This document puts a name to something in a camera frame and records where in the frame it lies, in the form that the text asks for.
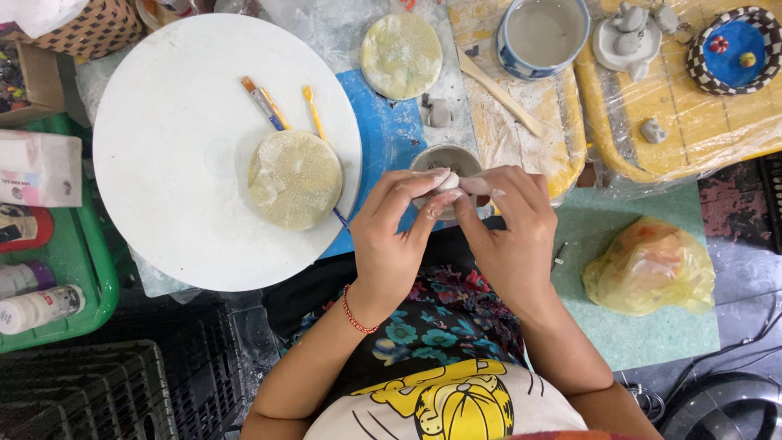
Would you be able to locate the person's right hand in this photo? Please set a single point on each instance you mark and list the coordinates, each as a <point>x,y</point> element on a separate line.
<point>513,238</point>

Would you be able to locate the person's left hand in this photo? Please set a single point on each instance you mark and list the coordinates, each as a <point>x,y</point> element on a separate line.
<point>391,244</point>

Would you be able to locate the small grey clay ball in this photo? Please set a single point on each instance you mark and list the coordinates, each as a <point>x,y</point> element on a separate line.
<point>449,181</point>

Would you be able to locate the small metal tool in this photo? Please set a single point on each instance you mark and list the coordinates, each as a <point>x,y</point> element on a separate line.
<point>559,253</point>

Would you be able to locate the floral patterned skirt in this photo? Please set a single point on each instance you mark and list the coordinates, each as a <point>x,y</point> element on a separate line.
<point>440,318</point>

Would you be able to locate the small grey clay cup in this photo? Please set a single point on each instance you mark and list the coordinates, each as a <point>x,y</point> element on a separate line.
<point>446,160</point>

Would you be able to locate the blue plastic mat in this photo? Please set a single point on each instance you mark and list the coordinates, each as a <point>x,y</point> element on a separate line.
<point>382,134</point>

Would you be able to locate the round yellow sponge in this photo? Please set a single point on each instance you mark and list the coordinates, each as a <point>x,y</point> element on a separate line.
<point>294,179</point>
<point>401,55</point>

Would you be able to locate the yellow plastic wrapped tray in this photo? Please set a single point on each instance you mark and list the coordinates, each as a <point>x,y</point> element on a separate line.
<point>525,116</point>
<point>702,122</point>

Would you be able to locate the grey clay lump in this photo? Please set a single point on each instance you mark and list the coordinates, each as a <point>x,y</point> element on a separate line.
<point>437,113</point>

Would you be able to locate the yellow plastic bag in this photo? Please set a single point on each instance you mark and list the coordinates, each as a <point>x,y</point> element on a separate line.
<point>650,266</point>

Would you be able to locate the wooden modelling tool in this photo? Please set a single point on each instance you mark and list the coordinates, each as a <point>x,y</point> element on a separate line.
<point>501,95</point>

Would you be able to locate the green cutting mat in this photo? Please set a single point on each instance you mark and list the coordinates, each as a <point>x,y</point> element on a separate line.
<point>635,330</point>

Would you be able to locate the white yellow printed shirt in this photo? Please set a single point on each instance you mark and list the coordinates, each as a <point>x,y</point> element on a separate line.
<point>446,403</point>

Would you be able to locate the small grey clay animal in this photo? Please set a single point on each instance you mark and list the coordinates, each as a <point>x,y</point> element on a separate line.
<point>652,131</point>

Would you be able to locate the orange tipped flat paintbrush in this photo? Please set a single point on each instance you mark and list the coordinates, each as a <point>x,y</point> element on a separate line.
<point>261,101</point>

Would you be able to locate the blue white ceramic water bowl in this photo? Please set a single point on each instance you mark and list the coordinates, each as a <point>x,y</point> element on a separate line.
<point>542,33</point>

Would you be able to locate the white round turntable board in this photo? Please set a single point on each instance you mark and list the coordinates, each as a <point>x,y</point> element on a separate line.
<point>195,122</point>

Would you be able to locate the grey clay figure dish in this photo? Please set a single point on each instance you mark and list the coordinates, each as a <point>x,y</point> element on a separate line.
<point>628,38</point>

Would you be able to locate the small grey clay piece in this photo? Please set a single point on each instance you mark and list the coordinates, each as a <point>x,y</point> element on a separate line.
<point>666,18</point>

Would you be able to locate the black round appliance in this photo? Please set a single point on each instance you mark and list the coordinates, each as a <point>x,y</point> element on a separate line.
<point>727,409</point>

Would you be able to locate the checkered blue painted bowl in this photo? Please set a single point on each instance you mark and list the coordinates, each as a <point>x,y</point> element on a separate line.
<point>733,52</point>

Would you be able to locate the black plastic crate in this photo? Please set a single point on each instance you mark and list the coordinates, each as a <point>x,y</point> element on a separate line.
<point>116,379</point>

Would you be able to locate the green plastic basket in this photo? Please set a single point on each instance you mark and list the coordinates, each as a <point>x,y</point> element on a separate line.
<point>79,256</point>

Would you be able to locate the white paint bottle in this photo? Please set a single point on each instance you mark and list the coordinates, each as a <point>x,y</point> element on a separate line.
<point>40,308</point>

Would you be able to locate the white tissue pack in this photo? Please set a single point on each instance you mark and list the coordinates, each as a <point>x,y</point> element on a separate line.
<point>39,168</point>

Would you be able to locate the purple capped paint bottle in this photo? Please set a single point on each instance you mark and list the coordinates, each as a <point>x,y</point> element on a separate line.
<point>25,278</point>

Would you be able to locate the red capped paint bottle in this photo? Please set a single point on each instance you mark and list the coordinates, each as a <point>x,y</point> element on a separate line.
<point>22,227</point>

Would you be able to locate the brown dotted fabric bag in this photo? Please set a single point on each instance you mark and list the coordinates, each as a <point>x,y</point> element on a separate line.
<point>91,27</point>

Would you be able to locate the cardboard box of paints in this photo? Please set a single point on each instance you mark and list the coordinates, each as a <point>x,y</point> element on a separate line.
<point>24,79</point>

